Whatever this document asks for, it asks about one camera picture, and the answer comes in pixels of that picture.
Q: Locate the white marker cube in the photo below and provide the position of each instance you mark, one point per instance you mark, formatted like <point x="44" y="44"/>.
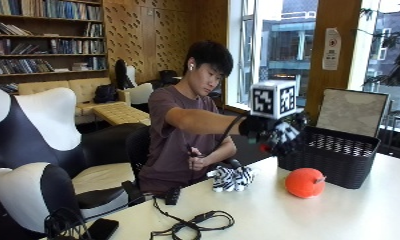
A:
<point x="270" y="98"/>

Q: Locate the black woven basket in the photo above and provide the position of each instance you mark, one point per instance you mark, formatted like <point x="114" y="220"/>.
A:
<point x="327" y="163"/>

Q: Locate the orange plush fruit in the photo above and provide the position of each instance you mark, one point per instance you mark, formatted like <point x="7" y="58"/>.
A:
<point x="302" y="183"/>

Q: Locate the grey basket lid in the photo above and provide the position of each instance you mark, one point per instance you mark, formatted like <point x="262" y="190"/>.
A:
<point x="351" y="111"/>

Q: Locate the zebra soft toy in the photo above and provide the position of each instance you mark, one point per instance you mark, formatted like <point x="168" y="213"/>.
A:
<point x="230" y="178"/>

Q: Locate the the person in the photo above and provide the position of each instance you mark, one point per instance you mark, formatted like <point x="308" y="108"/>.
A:
<point x="173" y="140"/>

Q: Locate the white paper notice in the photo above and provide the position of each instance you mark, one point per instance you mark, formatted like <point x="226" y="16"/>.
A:
<point x="331" y="49"/>

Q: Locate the white earbud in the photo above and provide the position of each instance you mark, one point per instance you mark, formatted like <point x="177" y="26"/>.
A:
<point x="190" y="67"/>

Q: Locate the small black adapter box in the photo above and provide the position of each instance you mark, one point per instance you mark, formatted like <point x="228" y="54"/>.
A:
<point x="172" y="195"/>

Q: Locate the black bag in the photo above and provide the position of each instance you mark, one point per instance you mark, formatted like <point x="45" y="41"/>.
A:
<point x="168" y="77"/>

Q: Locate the black office chair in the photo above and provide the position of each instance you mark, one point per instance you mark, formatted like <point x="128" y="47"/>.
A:
<point x="138" y="150"/>

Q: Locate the green plant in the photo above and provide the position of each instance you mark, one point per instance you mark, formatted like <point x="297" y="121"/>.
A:
<point x="397" y="56"/>

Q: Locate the black and white lounge chair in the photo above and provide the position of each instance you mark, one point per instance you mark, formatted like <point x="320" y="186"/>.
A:
<point x="134" y="88"/>

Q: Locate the beige tufted ottoman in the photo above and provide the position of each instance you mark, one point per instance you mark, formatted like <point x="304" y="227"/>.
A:
<point x="120" y="114"/>

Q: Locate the black backpack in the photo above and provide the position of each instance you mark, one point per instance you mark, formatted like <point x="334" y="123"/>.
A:
<point x="104" y="94"/>

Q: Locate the beige tufted sofa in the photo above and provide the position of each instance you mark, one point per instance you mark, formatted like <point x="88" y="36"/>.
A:
<point x="81" y="88"/>

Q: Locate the black smartphone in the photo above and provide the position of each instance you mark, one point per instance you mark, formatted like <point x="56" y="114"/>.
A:
<point x="100" y="229"/>

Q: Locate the black and white cow-pattern chair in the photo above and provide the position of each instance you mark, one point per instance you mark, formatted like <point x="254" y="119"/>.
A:
<point x="27" y="133"/>
<point x="31" y="196"/>

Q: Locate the wooden bookshelf with books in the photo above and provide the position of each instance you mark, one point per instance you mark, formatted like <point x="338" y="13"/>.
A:
<point x="44" y="36"/>

